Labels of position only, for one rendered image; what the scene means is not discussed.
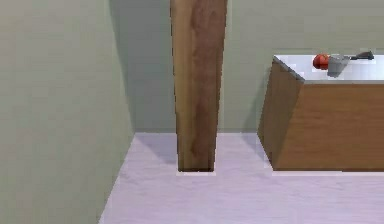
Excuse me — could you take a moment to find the tall brown wooden cabinet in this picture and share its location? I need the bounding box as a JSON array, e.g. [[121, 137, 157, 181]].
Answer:
[[169, 0, 229, 173]]

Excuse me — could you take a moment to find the red tomato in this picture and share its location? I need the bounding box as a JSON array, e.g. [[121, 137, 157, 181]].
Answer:
[[312, 53, 331, 71]]

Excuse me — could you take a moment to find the brown counter with white top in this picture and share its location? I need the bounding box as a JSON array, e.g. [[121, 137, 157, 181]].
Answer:
[[257, 54, 384, 172]]

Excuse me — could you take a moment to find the grey pot with black handle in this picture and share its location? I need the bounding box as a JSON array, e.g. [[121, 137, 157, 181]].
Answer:
[[326, 50, 375, 79]]

